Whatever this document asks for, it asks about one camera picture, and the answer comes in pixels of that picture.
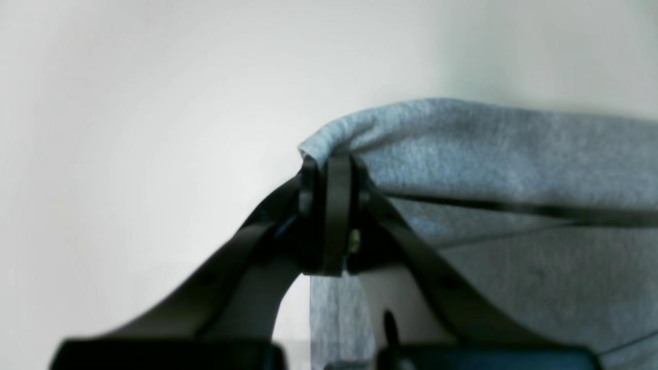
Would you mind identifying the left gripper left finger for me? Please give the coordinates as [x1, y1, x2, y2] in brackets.
[50, 158, 318, 369]

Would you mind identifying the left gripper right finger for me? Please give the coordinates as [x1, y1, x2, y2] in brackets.
[323, 155, 601, 369]

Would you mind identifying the grey T-shirt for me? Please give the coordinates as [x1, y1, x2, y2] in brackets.
[298, 99, 657, 369]

